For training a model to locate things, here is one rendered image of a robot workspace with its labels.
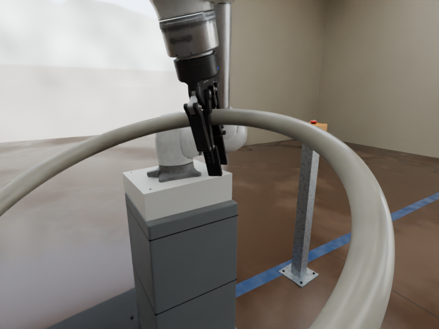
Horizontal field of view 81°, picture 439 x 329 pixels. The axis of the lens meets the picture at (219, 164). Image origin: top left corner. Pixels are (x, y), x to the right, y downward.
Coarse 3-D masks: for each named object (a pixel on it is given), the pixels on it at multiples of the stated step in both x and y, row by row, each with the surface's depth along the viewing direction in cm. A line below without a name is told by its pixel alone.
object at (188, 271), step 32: (128, 224) 129; (160, 224) 95; (192, 224) 102; (224, 224) 111; (160, 256) 98; (192, 256) 106; (224, 256) 115; (160, 288) 101; (192, 288) 110; (224, 288) 120; (160, 320) 105; (192, 320) 114; (224, 320) 125
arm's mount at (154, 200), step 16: (128, 176) 117; (144, 176) 115; (208, 176) 109; (224, 176) 110; (128, 192) 118; (144, 192) 95; (160, 192) 96; (176, 192) 99; (192, 192) 103; (208, 192) 107; (224, 192) 112; (144, 208) 95; (160, 208) 97; (176, 208) 101; (192, 208) 105
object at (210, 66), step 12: (192, 60) 40; (204, 60) 41; (216, 60) 43; (180, 72) 42; (192, 72) 42; (204, 72) 42; (216, 72) 43; (192, 84) 43; (204, 84) 45; (204, 96) 45; (204, 108) 46
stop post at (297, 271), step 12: (312, 156) 156; (300, 168) 164; (312, 168) 159; (300, 180) 165; (312, 180) 162; (300, 192) 167; (312, 192) 165; (300, 204) 169; (312, 204) 168; (300, 216) 170; (312, 216) 172; (300, 228) 172; (300, 240) 174; (300, 252) 175; (300, 264) 177; (288, 276) 181; (300, 276) 179; (312, 276) 181
